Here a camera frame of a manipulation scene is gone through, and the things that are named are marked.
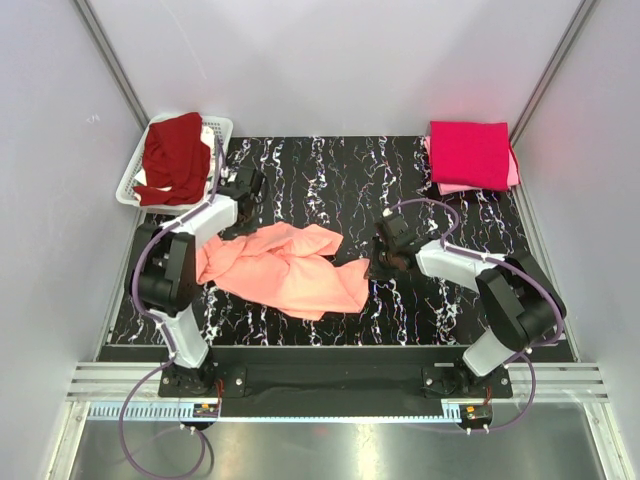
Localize salmon pink t shirt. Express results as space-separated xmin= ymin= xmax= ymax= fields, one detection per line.
xmin=196 ymin=222 xmax=369 ymax=321

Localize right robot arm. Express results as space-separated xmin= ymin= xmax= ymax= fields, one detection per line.
xmin=368 ymin=213 xmax=566 ymax=397

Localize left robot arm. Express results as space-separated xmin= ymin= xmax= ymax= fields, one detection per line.
xmin=124 ymin=167 xmax=268 ymax=396

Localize white plastic basket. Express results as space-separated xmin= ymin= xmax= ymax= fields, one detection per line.
xmin=115 ymin=112 xmax=233 ymax=214

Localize folded light pink t shirt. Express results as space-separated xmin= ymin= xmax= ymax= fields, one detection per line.
xmin=424 ymin=136 xmax=520 ymax=195

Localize dark red t shirt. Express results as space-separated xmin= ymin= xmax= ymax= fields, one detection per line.
xmin=132 ymin=112 xmax=211 ymax=208

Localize black marbled table mat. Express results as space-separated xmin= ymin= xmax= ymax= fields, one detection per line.
xmin=107 ymin=135 xmax=560 ymax=347

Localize folded magenta t shirt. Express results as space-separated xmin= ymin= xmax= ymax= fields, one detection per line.
xmin=429 ymin=121 xmax=511 ymax=191

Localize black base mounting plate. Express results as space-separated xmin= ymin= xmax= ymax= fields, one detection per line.
xmin=159 ymin=346 xmax=513 ymax=421

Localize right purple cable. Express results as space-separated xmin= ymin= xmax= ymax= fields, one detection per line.
xmin=389 ymin=198 xmax=566 ymax=434

